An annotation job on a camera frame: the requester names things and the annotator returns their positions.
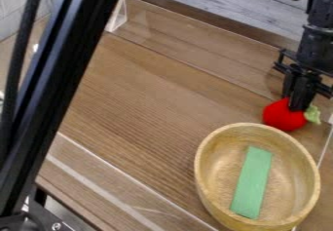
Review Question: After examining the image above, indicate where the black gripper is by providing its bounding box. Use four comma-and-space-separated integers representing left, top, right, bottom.
273, 0, 333, 111

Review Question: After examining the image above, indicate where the red plush strawberry toy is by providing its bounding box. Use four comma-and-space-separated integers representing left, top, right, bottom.
263, 97, 321, 132

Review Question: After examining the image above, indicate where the wooden bowl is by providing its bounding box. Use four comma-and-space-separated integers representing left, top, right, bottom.
195, 123, 321, 231

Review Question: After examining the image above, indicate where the green rectangular block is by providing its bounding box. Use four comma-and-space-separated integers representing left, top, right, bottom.
231, 146, 273, 219

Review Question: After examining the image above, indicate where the clear acrylic corner bracket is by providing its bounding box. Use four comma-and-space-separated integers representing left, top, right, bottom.
106, 0, 128, 32

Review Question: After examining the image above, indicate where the clear acrylic front wall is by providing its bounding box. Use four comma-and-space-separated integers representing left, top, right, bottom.
38, 135, 219, 231

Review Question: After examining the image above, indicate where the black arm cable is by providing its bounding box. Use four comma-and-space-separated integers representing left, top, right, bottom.
0, 0, 48, 165

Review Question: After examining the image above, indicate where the black metal table mount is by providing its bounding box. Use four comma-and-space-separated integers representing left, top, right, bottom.
0, 186, 76, 231

